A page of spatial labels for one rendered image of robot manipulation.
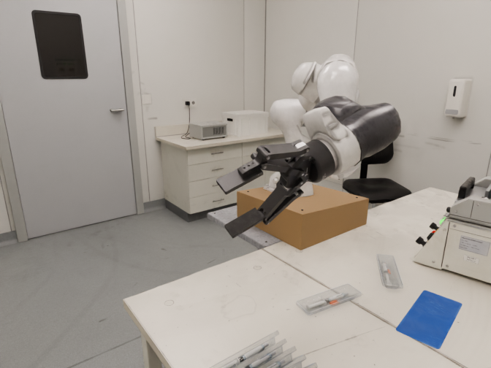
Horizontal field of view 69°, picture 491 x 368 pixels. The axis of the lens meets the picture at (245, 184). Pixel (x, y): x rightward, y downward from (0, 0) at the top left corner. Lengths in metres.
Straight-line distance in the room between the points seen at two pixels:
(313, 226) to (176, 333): 0.62
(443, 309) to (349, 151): 0.60
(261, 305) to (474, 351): 0.50
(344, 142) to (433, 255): 0.72
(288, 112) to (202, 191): 2.05
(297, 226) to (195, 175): 2.09
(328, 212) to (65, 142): 2.55
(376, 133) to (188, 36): 3.23
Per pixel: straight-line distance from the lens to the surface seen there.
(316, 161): 0.64
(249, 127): 3.63
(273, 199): 0.68
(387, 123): 0.73
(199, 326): 0.97
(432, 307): 1.14
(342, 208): 1.41
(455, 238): 1.27
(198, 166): 3.27
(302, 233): 1.28
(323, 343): 0.93
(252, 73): 4.23
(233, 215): 1.60
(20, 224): 3.51
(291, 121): 1.43
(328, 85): 0.97
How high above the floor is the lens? 1.35
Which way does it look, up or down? 17 degrees down
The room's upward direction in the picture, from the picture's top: straight up
